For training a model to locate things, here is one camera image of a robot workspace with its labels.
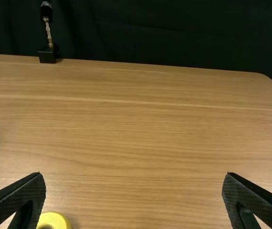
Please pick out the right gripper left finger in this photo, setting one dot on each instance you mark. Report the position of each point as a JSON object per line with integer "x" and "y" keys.
{"x": 2, "y": 205}

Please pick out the black clamp stand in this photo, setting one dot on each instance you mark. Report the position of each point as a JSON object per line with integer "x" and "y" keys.
{"x": 47, "y": 56}

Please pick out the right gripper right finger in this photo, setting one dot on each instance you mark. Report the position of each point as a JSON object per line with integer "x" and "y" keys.
{"x": 264, "y": 202}

